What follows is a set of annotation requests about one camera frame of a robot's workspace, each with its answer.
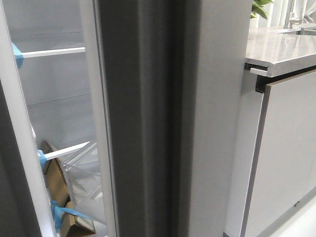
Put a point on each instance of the brown cardboard box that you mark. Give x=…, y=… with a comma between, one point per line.
x=72, y=226

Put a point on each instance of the green plant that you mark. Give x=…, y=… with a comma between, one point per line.
x=258, y=8

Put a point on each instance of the upper blue tape strip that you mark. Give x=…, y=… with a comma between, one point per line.
x=19, y=58

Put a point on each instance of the lower white glass shelf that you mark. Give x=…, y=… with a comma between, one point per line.
x=81, y=158

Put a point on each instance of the dark grey fridge door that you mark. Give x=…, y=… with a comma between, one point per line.
x=172, y=72

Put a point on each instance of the bottom blue tape strip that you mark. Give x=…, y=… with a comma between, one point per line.
x=58, y=212

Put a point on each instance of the middle white glass shelf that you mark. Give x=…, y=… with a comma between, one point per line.
x=53, y=52

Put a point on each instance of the blue tape strip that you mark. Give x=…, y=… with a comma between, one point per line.
x=58, y=212
x=44, y=163
x=19, y=58

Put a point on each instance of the metal kitchen faucet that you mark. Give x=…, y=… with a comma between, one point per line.
x=290, y=18

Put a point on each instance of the white cabinet door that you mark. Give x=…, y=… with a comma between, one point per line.
x=284, y=153

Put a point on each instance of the white glass shelf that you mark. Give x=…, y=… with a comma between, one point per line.
x=81, y=158
x=53, y=52

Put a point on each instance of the white fridge interior body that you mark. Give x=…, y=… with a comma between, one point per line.
x=60, y=99

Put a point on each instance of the lower blue tape strip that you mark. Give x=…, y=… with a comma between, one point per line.
x=44, y=163

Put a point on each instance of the grey stone countertop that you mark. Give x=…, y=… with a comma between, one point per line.
x=272, y=52

